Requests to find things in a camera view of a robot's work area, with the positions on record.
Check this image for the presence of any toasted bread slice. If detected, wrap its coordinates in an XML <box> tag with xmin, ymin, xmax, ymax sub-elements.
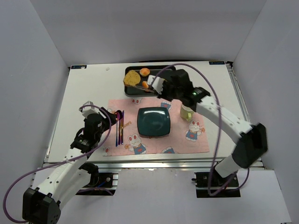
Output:
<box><xmin>123</xmin><ymin>70</ymin><xmax>141</xmax><ymax>86</ymax></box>

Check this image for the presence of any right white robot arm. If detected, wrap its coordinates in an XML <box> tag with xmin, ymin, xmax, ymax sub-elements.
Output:
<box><xmin>134</xmin><ymin>69</ymin><xmax>268</xmax><ymax>178</ymax></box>

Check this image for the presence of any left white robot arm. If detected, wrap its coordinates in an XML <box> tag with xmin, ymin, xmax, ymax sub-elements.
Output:
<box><xmin>22</xmin><ymin>107</ymin><xmax>117</xmax><ymax>224</ymax></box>

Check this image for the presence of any orange bun lower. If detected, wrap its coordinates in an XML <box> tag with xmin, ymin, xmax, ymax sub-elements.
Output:
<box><xmin>142</xmin><ymin>81</ymin><xmax>150</xmax><ymax>91</ymax></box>

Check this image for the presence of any orange bun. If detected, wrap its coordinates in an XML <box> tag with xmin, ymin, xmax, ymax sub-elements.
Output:
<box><xmin>139</xmin><ymin>68</ymin><xmax>150</xmax><ymax>77</ymax></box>
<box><xmin>142</xmin><ymin>81</ymin><xmax>150</xmax><ymax>91</ymax></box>

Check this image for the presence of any orange bun upper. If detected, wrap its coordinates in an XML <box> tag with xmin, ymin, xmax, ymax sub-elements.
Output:
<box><xmin>139</xmin><ymin>68</ymin><xmax>150</xmax><ymax>77</ymax></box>

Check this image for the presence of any black baking tray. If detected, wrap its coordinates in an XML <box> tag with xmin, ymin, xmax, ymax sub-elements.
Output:
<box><xmin>124</xmin><ymin>65</ymin><xmax>176</xmax><ymax>96</ymax></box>

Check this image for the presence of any light green mug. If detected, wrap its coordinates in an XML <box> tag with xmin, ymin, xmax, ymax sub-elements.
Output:
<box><xmin>180</xmin><ymin>104</ymin><xmax>194</xmax><ymax>122</ymax></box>

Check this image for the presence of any iridescent spoon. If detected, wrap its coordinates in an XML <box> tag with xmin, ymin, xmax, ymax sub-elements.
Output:
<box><xmin>115</xmin><ymin>110</ymin><xmax>123</xmax><ymax>147</ymax></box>

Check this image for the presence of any iridescent knife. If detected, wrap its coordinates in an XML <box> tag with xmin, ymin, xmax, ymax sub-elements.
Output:
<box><xmin>118</xmin><ymin>111</ymin><xmax>124</xmax><ymax>145</ymax></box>

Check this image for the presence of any pink bunny placemat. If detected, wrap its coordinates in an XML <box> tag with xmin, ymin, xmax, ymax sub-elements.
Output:
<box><xmin>100</xmin><ymin>97</ymin><xmax>209</xmax><ymax>156</ymax></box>

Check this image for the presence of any dark green square plate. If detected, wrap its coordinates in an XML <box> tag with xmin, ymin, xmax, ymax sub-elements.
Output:
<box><xmin>137</xmin><ymin>107</ymin><xmax>171</xmax><ymax>137</ymax></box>

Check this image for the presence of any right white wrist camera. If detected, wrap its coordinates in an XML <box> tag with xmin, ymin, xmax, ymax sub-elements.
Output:
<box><xmin>147</xmin><ymin>75</ymin><xmax>165</xmax><ymax>95</ymax></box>

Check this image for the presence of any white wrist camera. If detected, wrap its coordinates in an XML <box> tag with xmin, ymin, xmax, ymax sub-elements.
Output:
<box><xmin>79</xmin><ymin>101</ymin><xmax>99</xmax><ymax>119</ymax></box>
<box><xmin>147</xmin><ymin>75</ymin><xmax>165</xmax><ymax>95</ymax></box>

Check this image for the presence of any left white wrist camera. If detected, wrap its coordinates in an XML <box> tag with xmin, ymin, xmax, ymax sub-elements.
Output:
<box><xmin>79</xmin><ymin>101</ymin><xmax>99</xmax><ymax>119</ymax></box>

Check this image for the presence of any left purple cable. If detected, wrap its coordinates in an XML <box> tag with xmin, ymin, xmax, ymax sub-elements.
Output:
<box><xmin>3</xmin><ymin>105</ymin><xmax>117</xmax><ymax>222</ymax></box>

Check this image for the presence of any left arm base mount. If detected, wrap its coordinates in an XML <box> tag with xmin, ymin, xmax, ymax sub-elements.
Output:
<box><xmin>76</xmin><ymin>162</ymin><xmax>118</xmax><ymax>196</ymax></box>

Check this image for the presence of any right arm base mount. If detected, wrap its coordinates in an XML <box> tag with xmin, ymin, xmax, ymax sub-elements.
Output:
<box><xmin>192</xmin><ymin>172</ymin><xmax>241</xmax><ymax>198</ymax></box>

